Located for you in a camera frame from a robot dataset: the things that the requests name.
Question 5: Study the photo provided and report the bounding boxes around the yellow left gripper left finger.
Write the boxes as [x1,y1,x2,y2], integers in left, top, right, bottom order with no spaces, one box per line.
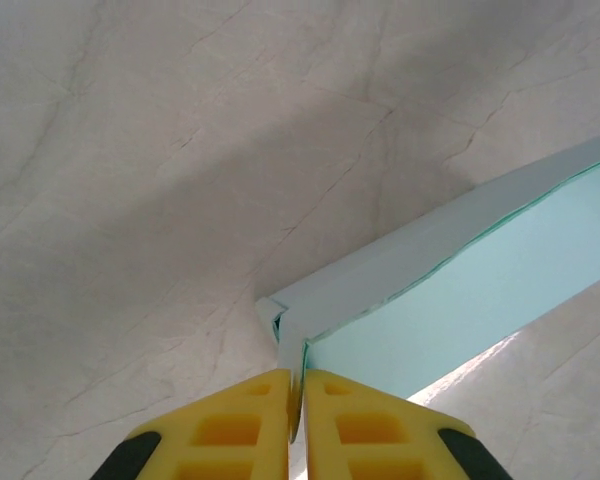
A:
[93,368,301,480]

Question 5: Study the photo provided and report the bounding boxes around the light teal paper box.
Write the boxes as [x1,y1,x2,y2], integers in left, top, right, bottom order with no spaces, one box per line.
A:
[254,127,600,480]

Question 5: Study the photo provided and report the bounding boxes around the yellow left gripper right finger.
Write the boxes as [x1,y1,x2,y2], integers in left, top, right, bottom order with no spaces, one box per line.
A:
[297,368,509,480]

